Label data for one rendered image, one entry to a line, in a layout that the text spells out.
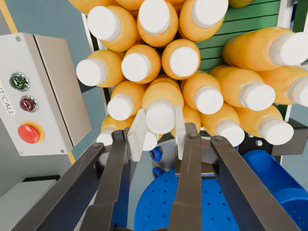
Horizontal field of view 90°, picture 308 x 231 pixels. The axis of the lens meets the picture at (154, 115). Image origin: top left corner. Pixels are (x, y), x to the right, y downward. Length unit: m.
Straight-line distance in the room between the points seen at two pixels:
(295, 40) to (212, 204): 0.31
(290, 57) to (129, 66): 0.21
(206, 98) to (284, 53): 0.11
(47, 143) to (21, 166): 2.14
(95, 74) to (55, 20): 1.37
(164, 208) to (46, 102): 0.30
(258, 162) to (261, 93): 1.40
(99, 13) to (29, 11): 1.50
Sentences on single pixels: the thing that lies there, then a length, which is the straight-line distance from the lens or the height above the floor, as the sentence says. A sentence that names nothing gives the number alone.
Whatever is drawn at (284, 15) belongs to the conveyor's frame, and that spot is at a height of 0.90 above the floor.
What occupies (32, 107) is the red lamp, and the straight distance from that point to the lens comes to 0.31.
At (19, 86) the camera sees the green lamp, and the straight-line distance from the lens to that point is 0.30.
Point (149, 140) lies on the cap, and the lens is 0.27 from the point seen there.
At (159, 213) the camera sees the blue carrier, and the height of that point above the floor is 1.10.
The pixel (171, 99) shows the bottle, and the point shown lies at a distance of 0.21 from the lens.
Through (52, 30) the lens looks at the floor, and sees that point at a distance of 1.62.
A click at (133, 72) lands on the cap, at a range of 0.23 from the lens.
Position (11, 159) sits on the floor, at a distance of 2.51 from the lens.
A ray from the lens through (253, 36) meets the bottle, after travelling 0.32.
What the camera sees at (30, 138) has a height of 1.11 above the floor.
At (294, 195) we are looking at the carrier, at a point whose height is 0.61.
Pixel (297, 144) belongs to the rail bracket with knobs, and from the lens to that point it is 0.47.
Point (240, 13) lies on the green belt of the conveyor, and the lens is 0.45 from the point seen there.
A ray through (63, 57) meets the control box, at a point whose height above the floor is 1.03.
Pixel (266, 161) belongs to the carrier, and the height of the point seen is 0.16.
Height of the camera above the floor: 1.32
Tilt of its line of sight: 67 degrees down
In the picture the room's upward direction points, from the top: 166 degrees counter-clockwise
